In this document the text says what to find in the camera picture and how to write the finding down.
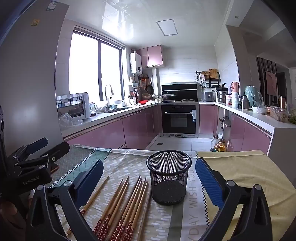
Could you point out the white bottle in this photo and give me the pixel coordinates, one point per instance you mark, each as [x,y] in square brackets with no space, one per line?
[235,100]

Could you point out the black mesh holder cup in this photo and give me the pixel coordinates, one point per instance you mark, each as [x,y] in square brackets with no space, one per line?
[168,185]

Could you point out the dark wok with lid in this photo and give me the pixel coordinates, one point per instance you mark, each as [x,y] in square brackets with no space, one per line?
[168,95]

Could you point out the white bowl with plastic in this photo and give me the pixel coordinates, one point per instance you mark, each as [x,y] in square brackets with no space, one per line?
[259,110]

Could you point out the kitchen window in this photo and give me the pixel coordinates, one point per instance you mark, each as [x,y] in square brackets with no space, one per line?
[83,64]

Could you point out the stainless steel pot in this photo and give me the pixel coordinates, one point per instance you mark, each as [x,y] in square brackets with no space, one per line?
[222,97]

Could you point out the steel kitchen faucet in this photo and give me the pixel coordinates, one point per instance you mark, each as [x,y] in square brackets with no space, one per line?
[106,92]

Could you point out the black built-in oven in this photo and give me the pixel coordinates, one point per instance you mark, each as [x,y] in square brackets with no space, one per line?
[178,120]

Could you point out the black wall shelf rack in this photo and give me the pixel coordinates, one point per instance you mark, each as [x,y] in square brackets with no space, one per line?
[214,82]

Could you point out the black range hood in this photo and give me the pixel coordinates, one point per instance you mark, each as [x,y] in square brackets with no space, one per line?
[182,89]

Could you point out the person's left hand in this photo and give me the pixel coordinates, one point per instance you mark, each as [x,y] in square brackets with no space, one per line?
[9,207]

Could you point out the clear plastic food box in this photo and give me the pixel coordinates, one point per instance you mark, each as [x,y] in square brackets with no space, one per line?
[278,114]

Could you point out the teal appliance in plastic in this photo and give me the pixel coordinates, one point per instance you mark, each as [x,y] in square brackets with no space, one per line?
[252,95]

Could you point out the white water heater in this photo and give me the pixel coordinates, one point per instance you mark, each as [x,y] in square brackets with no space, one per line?
[136,62]

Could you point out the woven basket bowl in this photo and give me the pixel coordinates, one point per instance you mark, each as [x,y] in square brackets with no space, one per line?
[146,96]

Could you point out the red bowl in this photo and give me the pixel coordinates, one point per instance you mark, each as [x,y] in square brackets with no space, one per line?
[143,102]

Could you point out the clear jug with dark liquid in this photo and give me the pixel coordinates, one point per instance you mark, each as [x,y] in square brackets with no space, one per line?
[214,144]

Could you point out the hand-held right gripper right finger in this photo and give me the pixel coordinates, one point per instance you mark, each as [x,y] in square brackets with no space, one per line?
[208,180]

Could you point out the yellow cloth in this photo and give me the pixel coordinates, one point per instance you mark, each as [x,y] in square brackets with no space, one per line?
[242,166]

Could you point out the white microwave oven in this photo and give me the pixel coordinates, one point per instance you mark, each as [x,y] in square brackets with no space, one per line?
[71,106]

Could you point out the wooden cutting board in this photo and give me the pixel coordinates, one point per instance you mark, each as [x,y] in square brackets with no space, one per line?
[214,74]

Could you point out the silver rice cooker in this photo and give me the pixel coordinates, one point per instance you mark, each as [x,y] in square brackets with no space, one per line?
[208,96]

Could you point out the clear plastic bag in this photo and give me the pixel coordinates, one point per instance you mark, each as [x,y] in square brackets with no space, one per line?
[66,120]

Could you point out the pink wall cabinet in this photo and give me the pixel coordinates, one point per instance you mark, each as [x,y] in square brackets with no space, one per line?
[152,55]

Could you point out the black frying pan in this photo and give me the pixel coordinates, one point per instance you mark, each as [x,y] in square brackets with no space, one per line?
[150,89]

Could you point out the gas stove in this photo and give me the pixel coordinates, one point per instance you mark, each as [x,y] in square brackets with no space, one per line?
[188,100]

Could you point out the pink wall picture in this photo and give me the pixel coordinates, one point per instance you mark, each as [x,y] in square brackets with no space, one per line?
[271,83]

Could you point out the bundle of wooden chopsticks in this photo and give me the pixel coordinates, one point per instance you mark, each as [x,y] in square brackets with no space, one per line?
[124,204]

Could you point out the glass jar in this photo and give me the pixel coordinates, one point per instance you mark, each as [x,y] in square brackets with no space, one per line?
[92,109]

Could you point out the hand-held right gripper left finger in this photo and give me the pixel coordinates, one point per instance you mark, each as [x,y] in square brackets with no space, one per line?
[90,180]

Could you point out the pink kettle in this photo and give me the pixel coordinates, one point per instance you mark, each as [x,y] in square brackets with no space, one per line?
[235,88]

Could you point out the steel thermos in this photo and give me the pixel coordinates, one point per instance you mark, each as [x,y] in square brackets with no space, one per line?
[245,103]

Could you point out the grey refrigerator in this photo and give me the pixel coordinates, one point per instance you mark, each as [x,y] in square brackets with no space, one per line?
[30,81]

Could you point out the pink base cabinet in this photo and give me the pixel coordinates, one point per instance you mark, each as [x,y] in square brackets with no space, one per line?
[254,139]
[104,136]

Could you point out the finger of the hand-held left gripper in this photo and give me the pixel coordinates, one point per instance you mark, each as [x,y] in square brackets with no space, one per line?
[34,146]
[57,153]

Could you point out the smartphone with orange edge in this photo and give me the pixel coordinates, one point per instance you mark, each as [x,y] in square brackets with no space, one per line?
[54,168]

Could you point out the grey green printed tablecloth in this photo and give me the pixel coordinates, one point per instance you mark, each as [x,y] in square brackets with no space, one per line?
[129,162]

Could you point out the yellow cooking oil bottle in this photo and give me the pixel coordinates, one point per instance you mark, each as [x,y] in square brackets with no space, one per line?
[219,147]

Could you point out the ceiling light panel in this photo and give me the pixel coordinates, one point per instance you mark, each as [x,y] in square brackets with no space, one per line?
[166,27]

